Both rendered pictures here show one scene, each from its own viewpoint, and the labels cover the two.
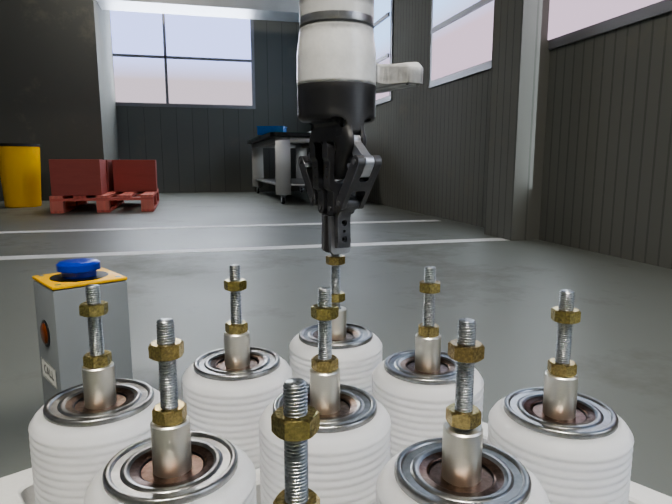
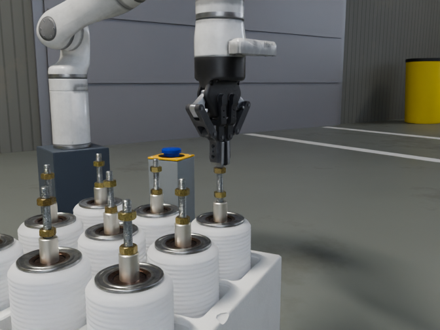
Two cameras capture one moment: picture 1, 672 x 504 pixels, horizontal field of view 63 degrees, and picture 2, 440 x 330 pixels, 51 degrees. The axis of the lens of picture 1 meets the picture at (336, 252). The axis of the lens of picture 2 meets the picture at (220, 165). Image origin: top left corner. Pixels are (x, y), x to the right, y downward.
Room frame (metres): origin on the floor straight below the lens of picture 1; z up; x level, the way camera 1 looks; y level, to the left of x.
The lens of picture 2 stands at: (0.28, -0.64, 0.47)
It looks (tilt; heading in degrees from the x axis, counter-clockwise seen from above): 10 degrees down; 67
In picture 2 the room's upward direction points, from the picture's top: straight up
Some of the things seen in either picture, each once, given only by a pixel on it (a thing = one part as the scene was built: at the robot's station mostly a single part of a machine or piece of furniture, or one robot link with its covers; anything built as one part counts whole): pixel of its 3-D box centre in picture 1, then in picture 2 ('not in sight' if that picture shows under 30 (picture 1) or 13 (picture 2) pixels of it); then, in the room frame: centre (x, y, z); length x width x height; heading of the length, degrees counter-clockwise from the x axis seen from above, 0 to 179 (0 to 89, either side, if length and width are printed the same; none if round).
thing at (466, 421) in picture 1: (463, 415); (47, 232); (0.29, -0.07, 0.29); 0.02 x 0.02 x 0.01; 39
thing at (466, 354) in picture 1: (465, 350); (45, 201); (0.29, -0.07, 0.33); 0.02 x 0.02 x 0.01; 39
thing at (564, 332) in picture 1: (563, 343); (128, 233); (0.37, -0.16, 0.30); 0.01 x 0.01 x 0.08
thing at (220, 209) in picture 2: (335, 323); (220, 211); (0.54, 0.00, 0.26); 0.02 x 0.02 x 0.03
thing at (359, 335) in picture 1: (335, 335); (220, 219); (0.54, 0.00, 0.25); 0.08 x 0.08 x 0.01
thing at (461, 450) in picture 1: (461, 453); (48, 249); (0.29, -0.07, 0.26); 0.02 x 0.02 x 0.03
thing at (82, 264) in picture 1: (79, 270); (171, 153); (0.54, 0.26, 0.32); 0.04 x 0.04 x 0.02
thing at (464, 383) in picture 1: (464, 385); (46, 217); (0.29, -0.07, 0.30); 0.01 x 0.01 x 0.08
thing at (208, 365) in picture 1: (237, 363); (156, 211); (0.46, 0.09, 0.25); 0.08 x 0.08 x 0.01
